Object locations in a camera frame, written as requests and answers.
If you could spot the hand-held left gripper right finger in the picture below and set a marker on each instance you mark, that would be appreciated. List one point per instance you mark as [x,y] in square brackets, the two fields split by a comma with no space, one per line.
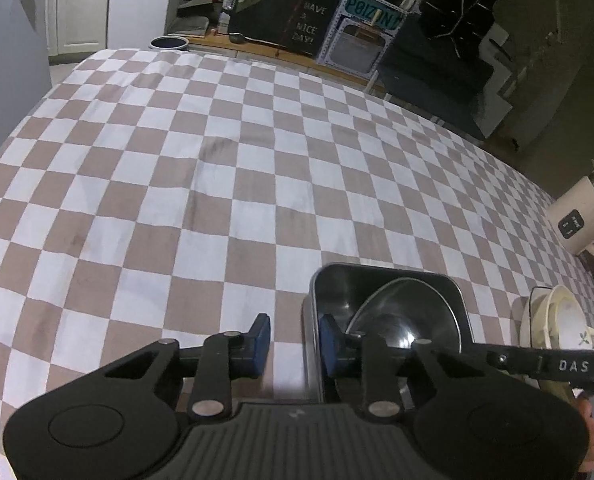
[329,346]

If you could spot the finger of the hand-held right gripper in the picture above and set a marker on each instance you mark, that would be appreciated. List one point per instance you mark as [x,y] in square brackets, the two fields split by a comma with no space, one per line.
[517,360]

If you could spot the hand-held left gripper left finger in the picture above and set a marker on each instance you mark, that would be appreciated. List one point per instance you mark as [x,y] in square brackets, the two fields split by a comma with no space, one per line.
[262,341]

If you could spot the white leaf print square plate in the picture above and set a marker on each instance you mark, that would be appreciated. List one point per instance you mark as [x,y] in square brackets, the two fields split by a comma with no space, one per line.
[519,320]

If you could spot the yellow rimmed floral bowl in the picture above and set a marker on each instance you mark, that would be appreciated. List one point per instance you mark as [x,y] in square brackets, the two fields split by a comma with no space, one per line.
[572,320]

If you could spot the round steel bowl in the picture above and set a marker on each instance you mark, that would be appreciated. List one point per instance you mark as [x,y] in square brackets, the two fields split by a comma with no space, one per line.
[402,320]

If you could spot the cream electric kettle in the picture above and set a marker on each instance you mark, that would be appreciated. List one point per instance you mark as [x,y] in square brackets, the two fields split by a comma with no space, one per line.
[577,225]

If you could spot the brown white checkered tablecloth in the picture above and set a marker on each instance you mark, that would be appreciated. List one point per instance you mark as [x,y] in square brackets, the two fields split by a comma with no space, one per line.
[177,185]

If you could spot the low white drawer cabinet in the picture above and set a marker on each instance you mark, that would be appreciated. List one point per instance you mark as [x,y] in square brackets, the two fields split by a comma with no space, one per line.
[297,60]

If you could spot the dark cloth covered chair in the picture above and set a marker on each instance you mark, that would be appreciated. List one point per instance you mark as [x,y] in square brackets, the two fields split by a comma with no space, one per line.
[427,80]

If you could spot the blue framed window poster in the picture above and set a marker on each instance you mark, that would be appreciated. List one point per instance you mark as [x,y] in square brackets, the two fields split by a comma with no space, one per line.
[357,50]

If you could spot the small dark object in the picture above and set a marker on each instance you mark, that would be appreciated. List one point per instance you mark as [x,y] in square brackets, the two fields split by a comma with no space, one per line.
[237,38]

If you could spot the grey trash bin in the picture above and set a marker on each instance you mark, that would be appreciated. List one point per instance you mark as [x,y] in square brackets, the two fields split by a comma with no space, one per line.
[169,42]

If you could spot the pile of grey flat boxes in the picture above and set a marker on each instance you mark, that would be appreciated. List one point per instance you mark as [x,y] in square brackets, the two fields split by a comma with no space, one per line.
[194,22]

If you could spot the black lettered sign board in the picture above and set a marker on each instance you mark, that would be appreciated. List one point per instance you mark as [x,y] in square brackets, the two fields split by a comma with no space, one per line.
[277,10]

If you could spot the black vest with white trim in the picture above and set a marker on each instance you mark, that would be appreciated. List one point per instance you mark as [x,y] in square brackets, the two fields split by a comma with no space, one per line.
[457,5]

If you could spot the white kitchen cabinet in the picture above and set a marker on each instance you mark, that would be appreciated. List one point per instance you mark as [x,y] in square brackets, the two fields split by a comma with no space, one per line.
[82,5]

